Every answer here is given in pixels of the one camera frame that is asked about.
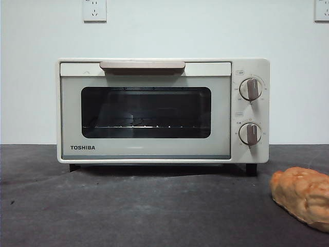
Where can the cream oven knob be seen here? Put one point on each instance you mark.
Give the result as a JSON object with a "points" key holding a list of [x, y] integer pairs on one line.
{"points": [[250, 134], [251, 89]]}

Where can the white wall socket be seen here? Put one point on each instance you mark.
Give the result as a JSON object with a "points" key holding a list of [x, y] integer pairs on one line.
{"points": [[322, 10], [94, 11]]}

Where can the golden bread loaf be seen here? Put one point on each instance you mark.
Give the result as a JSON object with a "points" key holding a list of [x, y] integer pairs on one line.
{"points": [[300, 193]]}

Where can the cream Toshiba toaster oven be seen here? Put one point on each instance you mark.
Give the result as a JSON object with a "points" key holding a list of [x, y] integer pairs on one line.
{"points": [[250, 67]]}

